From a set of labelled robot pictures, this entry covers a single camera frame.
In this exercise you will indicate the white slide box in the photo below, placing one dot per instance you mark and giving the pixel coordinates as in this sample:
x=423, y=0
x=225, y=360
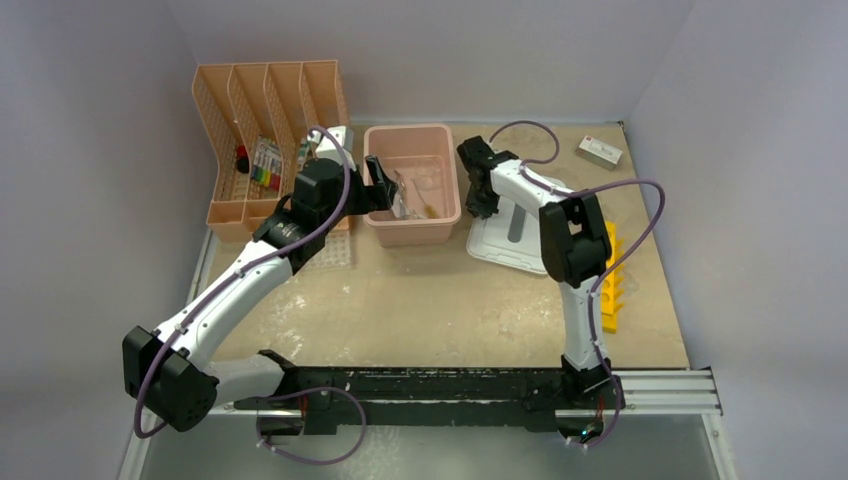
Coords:
x=598, y=152

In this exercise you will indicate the clear acrylic tube rack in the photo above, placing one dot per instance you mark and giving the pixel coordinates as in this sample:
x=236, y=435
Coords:
x=336, y=253

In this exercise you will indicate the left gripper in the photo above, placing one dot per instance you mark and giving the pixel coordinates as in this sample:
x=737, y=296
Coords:
x=377, y=197

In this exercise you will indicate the small glass beaker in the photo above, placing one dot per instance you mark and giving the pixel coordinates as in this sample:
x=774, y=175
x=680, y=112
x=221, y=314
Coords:
x=429, y=178

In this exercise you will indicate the peach desk organizer rack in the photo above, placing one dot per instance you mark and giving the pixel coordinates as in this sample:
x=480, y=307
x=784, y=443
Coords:
x=238, y=103

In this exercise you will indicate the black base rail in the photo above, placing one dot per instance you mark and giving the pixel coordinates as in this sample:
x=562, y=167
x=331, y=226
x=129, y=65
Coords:
x=535, y=399

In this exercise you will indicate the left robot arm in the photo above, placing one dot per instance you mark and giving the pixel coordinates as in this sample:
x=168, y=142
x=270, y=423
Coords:
x=166, y=370

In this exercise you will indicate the coloured marker pack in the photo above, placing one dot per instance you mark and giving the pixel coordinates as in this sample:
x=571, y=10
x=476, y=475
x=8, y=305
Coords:
x=267, y=164

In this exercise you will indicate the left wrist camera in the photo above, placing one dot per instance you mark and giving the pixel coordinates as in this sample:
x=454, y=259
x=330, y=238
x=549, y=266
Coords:
x=336, y=144

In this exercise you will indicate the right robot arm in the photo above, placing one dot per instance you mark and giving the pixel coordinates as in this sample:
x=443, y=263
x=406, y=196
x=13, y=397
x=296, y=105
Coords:
x=574, y=247

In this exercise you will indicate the red black bottle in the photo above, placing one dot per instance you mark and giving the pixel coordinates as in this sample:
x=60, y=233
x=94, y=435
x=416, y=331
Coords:
x=242, y=163

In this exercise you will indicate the green capped tube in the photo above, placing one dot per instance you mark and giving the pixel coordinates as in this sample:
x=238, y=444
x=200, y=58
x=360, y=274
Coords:
x=303, y=153

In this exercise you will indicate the pink plastic bin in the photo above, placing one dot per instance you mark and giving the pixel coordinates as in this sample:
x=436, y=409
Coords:
x=420, y=158

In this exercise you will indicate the white plastic lid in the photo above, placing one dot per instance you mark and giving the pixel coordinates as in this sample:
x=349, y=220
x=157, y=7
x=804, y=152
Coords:
x=509, y=237

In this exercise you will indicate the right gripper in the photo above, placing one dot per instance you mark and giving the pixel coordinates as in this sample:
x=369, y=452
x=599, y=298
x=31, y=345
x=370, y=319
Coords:
x=477, y=208

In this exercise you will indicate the yellow test tube rack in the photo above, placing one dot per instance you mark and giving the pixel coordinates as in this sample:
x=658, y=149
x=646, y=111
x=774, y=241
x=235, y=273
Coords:
x=611, y=289

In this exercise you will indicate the metal crucible tongs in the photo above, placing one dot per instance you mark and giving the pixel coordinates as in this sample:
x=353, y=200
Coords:
x=403, y=210

